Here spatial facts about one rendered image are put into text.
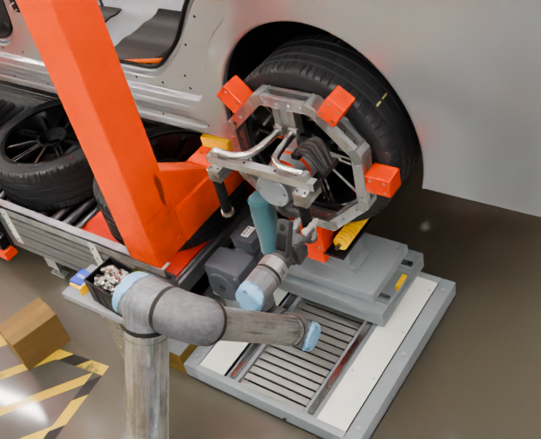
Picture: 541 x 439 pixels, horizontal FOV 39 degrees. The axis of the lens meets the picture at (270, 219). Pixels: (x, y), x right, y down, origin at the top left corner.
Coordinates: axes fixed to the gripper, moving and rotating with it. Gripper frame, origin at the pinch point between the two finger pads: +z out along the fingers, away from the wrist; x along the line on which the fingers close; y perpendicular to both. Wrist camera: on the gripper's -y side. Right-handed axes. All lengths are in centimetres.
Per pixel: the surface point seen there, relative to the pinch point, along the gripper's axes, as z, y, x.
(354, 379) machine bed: -5, 75, 9
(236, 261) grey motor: 5, 42, -44
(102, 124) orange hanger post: -18, -35, -60
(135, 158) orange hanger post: -11, -16, -60
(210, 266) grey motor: -1, 43, -53
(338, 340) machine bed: 10, 77, -7
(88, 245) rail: -11, 46, -114
